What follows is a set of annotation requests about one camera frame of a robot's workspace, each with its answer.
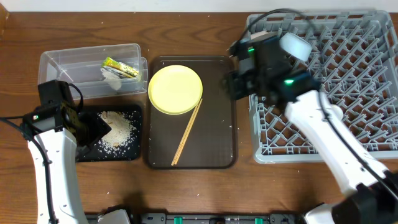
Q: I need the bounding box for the light blue bowl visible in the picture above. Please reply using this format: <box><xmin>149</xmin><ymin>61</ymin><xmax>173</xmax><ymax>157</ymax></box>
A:
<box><xmin>279</xmin><ymin>32</ymin><xmax>312</xmax><ymax>62</ymax></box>

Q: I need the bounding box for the white tissue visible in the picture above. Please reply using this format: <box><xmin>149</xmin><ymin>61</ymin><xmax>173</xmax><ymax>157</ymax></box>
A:
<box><xmin>101</xmin><ymin>68</ymin><xmax>122</xmax><ymax>91</ymax></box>

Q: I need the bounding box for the green snack wrapper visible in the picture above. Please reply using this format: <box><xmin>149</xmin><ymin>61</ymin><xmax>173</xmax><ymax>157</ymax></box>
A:
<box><xmin>101</xmin><ymin>57</ymin><xmax>139</xmax><ymax>78</ymax></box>

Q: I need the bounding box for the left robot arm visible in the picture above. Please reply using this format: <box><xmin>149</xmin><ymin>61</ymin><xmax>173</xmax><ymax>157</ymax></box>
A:
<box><xmin>1</xmin><ymin>100</ymin><xmax>110</xmax><ymax>223</ymax></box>

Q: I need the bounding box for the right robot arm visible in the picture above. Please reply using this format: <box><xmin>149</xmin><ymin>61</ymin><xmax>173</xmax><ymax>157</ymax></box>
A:
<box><xmin>226</xmin><ymin>9</ymin><xmax>397</xmax><ymax>223</ymax></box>

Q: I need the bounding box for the grey dishwasher rack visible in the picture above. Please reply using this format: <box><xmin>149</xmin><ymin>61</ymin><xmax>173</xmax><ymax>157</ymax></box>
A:
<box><xmin>246</xmin><ymin>11</ymin><xmax>397</xmax><ymax>164</ymax></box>

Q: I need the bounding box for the pile of rice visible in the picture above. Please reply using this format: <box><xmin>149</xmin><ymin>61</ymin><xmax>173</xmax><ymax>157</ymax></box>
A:
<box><xmin>99</xmin><ymin>111</ymin><xmax>136</xmax><ymax>155</ymax></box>

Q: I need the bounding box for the black tray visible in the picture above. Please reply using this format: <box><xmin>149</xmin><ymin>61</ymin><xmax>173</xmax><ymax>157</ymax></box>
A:
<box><xmin>77</xmin><ymin>105</ymin><xmax>142</xmax><ymax>162</ymax></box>

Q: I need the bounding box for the clear plastic bin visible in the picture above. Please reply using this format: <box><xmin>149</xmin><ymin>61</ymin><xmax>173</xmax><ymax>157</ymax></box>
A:
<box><xmin>38</xmin><ymin>44</ymin><xmax>148</xmax><ymax>100</ymax></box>

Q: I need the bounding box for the wooden chopstick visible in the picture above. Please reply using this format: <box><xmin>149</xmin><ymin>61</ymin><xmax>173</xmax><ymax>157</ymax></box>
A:
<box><xmin>173</xmin><ymin>99</ymin><xmax>203</xmax><ymax>166</ymax></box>
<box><xmin>170</xmin><ymin>98</ymin><xmax>202</xmax><ymax>166</ymax></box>

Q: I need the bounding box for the yellow plate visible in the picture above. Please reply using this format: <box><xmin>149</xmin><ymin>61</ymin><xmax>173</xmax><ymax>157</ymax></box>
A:
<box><xmin>148</xmin><ymin>65</ymin><xmax>203</xmax><ymax>115</ymax></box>

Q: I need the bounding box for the dark brown serving tray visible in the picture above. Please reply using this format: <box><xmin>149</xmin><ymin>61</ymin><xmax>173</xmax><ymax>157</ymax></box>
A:
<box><xmin>145</xmin><ymin>55</ymin><xmax>238</xmax><ymax>169</ymax></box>

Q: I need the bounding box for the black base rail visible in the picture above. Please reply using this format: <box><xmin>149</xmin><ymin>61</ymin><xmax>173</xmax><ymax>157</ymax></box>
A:
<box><xmin>86</xmin><ymin>205</ymin><xmax>305</xmax><ymax>224</ymax></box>

